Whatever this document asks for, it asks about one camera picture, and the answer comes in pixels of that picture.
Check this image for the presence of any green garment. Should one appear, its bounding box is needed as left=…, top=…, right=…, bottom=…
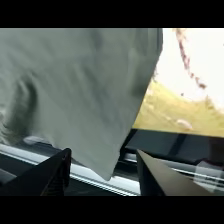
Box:
left=0, top=28, right=164, bottom=182

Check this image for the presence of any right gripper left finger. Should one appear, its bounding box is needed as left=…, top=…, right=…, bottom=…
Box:
left=0, top=147, right=73, bottom=197

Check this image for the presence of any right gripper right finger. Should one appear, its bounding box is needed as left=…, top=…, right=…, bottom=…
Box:
left=135, top=148, right=215, bottom=197

